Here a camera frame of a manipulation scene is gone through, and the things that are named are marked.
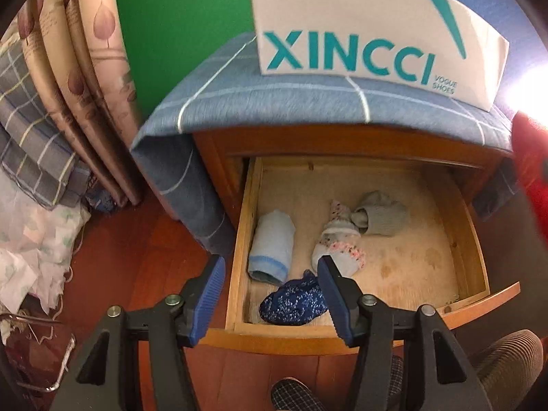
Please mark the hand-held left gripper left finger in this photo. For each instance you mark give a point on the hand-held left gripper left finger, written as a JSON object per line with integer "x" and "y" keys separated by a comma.
{"x": 209, "y": 299}

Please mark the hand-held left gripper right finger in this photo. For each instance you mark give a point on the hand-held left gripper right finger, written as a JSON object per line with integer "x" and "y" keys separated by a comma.
{"x": 338, "y": 304}

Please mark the pink floral sock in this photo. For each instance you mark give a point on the pink floral sock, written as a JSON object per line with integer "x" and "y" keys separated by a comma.
{"x": 342, "y": 222}

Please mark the wooden drawer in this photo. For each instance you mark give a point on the wooden drawer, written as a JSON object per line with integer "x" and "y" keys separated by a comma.
{"x": 406, "y": 244}

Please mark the white cardboard shoe box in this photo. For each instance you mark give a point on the white cardboard shoe box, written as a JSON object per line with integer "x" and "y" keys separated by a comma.
{"x": 342, "y": 17}

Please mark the dark blue speckled sock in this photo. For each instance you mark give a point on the dark blue speckled sock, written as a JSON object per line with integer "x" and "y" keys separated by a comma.
{"x": 295, "y": 302}

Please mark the light blue rolled sock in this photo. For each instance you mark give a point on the light blue rolled sock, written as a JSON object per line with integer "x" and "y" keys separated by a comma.
{"x": 272, "y": 244}

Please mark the plaid slipper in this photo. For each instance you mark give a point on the plaid slipper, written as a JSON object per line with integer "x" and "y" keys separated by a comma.
{"x": 295, "y": 394}

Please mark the grey sock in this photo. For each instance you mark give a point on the grey sock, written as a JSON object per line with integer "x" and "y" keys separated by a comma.
{"x": 385, "y": 216}

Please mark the wooden cabinet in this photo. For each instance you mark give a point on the wooden cabinet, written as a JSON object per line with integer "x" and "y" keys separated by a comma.
{"x": 342, "y": 143}

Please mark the white leaf print cloth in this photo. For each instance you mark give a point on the white leaf print cloth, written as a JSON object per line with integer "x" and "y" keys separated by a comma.
{"x": 34, "y": 244}

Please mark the blue checked cloth cover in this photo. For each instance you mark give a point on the blue checked cloth cover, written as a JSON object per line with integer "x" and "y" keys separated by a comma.
{"x": 299, "y": 102}

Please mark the red cloth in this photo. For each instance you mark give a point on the red cloth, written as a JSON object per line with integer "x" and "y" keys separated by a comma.
{"x": 531, "y": 171}

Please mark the grey plaid cloth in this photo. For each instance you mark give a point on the grey plaid cloth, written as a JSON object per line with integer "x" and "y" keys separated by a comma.
{"x": 30, "y": 137}

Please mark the beige leaf print curtain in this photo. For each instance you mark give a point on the beige leaf print curtain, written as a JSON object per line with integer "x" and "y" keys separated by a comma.
{"x": 85, "y": 72}

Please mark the green foam mat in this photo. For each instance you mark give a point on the green foam mat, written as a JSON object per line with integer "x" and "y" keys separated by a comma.
{"x": 184, "y": 17}

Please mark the blue foam mat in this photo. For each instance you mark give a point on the blue foam mat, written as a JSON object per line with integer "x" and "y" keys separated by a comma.
{"x": 513, "y": 21}

